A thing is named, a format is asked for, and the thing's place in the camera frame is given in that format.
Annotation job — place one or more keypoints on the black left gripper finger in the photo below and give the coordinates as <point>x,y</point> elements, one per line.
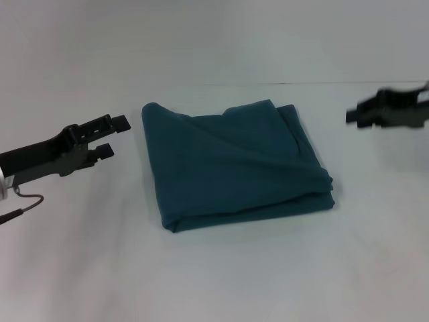
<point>110,124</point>
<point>104,152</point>

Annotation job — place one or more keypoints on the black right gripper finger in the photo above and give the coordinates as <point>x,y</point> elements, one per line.
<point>358,114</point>
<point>365,123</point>

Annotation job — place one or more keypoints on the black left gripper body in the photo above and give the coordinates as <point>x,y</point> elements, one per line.
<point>40,157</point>

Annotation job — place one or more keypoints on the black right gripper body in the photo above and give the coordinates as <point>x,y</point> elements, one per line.
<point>402,107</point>

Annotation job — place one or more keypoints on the teal FREE print t-shirt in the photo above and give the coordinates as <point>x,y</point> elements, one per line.
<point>234,164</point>

